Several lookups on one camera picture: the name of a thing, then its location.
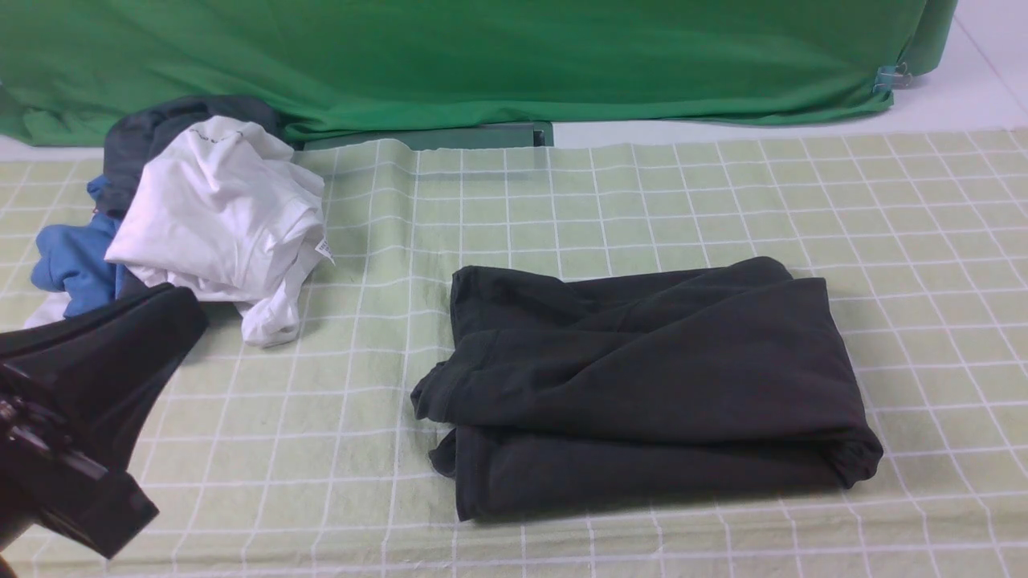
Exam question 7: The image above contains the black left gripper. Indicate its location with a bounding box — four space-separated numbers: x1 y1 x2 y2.
1 284 209 559

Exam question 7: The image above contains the dark gray long-sleeved shirt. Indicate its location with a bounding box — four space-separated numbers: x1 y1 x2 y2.
410 257 883 520

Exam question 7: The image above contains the white crumpled shirt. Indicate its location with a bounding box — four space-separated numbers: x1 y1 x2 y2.
105 115 332 348

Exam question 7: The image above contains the white garment under pile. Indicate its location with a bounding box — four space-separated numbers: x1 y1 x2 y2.
22 292 71 329

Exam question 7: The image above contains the blue crumpled garment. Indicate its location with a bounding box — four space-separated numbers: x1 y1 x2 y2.
30 210 135 320

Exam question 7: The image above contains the light green checkered tablecloth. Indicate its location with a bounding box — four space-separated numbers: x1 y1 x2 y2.
3 128 1027 577

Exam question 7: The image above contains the dark gray crumpled garment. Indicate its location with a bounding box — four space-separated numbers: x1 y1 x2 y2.
88 95 283 219

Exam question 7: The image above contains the green backdrop cloth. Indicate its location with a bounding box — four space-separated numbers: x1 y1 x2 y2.
1 1 956 146

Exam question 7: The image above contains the blue binder clip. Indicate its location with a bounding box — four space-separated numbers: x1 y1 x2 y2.
871 62 914 94

